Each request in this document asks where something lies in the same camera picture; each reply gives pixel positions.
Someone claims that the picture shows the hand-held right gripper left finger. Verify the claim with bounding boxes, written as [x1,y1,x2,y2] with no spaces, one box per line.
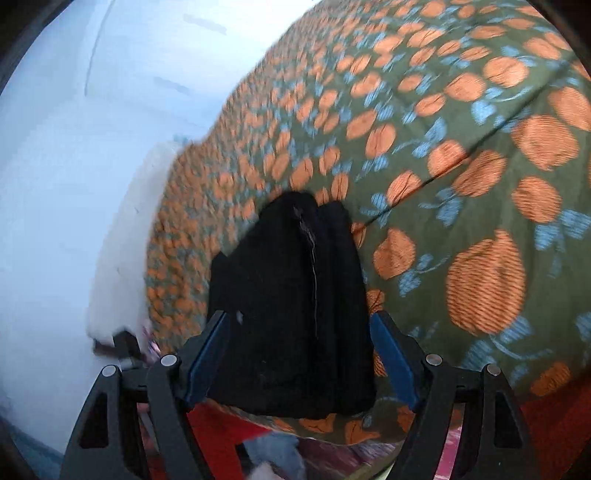
[60,311,231,480]

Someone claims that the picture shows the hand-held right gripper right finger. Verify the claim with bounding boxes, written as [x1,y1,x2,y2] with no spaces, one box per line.
[370,311,539,480]

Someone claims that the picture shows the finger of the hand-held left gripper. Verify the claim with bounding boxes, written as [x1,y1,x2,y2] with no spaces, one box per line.
[112,331,144,371]

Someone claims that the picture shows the black pants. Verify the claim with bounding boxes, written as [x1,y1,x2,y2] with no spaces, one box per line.
[205,190,378,420]

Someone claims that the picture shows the red fleece garment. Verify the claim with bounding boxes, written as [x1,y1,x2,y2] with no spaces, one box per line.
[184,387,591,480]

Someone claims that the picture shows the cream padded headboard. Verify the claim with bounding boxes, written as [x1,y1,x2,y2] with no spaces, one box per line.
[84,138,186,343]

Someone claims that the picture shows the red floral patterned cloth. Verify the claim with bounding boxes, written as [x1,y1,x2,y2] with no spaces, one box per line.
[295,436,462,480]

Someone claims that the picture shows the green pumpkin print quilt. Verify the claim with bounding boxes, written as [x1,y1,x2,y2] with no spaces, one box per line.
[144,0,591,446]

